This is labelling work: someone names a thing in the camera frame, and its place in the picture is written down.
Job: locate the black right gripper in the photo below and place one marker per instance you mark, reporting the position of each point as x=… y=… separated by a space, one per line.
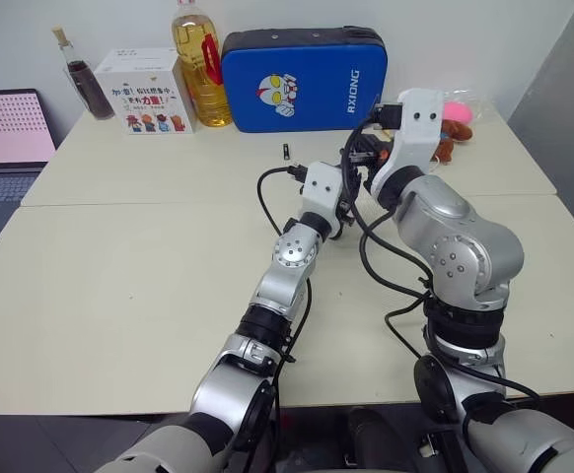
x=366 y=154

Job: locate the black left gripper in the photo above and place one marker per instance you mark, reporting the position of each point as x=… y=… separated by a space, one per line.
x=348 y=212

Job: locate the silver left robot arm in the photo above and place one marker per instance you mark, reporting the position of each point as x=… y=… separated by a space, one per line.
x=287 y=290

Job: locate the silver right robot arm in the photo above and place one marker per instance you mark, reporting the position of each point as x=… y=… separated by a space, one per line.
x=459 y=246

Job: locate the blue zipped tool case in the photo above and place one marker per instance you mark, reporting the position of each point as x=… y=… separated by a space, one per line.
x=311 y=84

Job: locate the brown plush toy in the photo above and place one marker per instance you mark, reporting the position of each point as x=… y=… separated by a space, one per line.
x=452 y=135

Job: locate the pink plush toy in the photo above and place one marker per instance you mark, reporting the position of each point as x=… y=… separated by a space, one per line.
x=457 y=112

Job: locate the clear plastic bag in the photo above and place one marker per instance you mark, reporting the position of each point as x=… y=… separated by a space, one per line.
x=481 y=106

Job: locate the yellow cooking oil bottle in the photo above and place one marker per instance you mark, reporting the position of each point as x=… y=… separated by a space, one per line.
x=203 y=84

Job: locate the white printed carton box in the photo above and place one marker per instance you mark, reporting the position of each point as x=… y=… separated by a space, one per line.
x=144 y=98

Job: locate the dark sauce glass bottle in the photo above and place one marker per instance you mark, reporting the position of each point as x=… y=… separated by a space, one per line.
x=90 y=86

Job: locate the open laptop with pink screen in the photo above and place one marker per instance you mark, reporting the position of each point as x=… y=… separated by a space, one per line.
x=6 y=133

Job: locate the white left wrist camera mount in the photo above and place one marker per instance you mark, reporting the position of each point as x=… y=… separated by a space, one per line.
x=322 y=189

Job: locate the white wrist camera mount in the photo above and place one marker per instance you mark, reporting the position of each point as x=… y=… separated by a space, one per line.
x=322 y=189
x=415 y=133

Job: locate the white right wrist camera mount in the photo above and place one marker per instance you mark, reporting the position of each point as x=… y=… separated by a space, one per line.
x=415 y=133

